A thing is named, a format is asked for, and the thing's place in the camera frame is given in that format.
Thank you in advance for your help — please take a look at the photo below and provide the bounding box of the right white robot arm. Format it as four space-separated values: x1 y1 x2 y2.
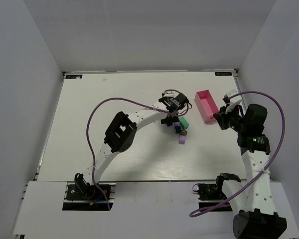
213 104 287 239

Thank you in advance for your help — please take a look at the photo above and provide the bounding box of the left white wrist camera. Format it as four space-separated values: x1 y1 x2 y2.
162 90 178 98

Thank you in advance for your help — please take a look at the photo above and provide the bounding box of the right blue table label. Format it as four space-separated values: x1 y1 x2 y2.
215 72 232 76

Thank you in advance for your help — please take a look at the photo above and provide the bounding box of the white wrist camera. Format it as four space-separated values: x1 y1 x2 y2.
162 90 178 98
223 90 242 114

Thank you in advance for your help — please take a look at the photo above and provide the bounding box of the left blue table label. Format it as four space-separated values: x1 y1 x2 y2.
65 75 83 79

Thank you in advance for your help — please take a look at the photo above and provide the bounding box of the green wood block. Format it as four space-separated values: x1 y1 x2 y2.
178 117 189 129

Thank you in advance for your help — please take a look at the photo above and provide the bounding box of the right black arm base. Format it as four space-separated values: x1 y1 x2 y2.
192 173 241 209

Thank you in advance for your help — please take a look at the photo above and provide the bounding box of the pink plastic box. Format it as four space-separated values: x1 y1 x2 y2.
194 90 219 123

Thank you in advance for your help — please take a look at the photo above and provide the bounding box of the grey wood block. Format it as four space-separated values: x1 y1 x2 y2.
179 129 188 137

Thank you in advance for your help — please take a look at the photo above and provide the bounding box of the teal small wood block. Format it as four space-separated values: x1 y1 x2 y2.
174 125 182 134

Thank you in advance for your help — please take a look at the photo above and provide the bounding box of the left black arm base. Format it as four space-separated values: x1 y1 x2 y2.
62 182 116 211

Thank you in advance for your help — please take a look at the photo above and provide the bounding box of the lilac wood block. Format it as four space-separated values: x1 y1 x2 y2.
178 135 186 144

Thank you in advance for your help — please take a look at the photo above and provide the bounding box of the blue table label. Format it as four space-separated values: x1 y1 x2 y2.
65 75 83 79
215 72 232 76

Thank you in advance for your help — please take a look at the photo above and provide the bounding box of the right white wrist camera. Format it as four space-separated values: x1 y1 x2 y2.
223 90 242 114

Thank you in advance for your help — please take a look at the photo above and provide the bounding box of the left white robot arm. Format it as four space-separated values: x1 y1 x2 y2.
74 90 192 199

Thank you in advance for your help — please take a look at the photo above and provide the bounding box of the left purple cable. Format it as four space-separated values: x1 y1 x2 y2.
86 89 193 210

